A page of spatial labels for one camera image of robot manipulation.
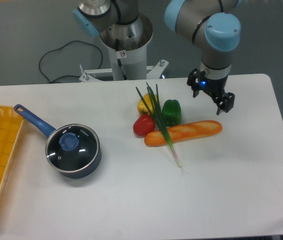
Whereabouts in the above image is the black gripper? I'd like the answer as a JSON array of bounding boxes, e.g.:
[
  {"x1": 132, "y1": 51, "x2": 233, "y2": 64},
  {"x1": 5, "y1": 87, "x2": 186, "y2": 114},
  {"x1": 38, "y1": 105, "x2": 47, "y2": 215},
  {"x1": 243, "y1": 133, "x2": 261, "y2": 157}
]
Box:
[{"x1": 186, "y1": 68, "x2": 235, "y2": 115}]

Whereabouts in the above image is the glass lid blue knob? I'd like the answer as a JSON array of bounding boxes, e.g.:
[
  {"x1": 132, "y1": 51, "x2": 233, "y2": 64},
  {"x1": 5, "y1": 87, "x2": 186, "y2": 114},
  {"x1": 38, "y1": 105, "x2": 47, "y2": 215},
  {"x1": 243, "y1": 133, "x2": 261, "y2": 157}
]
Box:
[{"x1": 45, "y1": 123, "x2": 100, "y2": 174}]

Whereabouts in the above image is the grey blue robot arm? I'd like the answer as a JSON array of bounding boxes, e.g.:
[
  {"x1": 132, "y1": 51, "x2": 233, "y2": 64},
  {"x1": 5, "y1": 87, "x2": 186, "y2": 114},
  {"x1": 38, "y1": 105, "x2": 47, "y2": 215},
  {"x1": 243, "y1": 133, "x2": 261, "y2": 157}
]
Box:
[{"x1": 72, "y1": 0, "x2": 241, "y2": 113}]

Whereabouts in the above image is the green bell pepper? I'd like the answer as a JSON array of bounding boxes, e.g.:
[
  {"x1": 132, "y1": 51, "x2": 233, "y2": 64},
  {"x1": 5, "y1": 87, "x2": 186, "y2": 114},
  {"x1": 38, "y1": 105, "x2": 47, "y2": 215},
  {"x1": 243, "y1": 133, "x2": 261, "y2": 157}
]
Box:
[{"x1": 162, "y1": 99, "x2": 182, "y2": 127}]

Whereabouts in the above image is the orange baguette bread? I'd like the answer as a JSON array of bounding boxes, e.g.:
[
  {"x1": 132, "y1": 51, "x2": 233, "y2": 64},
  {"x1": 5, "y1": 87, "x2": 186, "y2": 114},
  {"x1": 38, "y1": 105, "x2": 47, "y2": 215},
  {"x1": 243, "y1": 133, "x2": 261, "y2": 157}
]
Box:
[{"x1": 144, "y1": 120, "x2": 223, "y2": 147}]

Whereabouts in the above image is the green spring onion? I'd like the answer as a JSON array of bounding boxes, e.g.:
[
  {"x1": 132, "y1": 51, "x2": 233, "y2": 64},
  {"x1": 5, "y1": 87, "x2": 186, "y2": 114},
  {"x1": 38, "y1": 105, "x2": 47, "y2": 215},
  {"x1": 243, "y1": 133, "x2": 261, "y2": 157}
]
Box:
[{"x1": 135, "y1": 82, "x2": 186, "y2": 175}]

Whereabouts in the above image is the yellow bell pepper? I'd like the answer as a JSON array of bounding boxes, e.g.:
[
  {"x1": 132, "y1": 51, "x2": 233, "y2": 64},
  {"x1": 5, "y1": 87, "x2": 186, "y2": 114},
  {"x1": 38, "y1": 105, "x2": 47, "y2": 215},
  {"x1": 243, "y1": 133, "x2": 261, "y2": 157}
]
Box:
[{"x1": 137, "y1": 93, "x2": 154, "y2": 116}]

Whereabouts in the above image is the red bell pepper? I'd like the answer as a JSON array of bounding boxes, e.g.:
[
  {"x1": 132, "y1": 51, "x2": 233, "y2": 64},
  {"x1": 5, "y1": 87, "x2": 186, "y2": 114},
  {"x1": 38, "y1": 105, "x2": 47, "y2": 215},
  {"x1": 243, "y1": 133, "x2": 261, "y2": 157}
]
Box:
[{"x1": 133, "y1": 114, "x2": 156, "y2": 137}]

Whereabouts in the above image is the blue saucepan with handle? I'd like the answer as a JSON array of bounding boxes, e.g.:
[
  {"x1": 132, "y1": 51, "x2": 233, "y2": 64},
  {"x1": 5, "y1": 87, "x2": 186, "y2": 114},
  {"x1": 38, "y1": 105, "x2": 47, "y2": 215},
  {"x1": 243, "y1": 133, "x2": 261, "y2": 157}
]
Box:
[{"x1": 13, "y1": 104, "x2": 102, "y2": 179}]

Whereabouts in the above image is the black power cable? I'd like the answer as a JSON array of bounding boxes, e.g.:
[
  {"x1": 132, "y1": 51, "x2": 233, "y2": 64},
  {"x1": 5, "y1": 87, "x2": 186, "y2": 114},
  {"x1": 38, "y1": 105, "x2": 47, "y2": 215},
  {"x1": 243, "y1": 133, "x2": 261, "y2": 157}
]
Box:
[{"x1": 38, "y1": 40, "x2": 104, "y2": 84}]

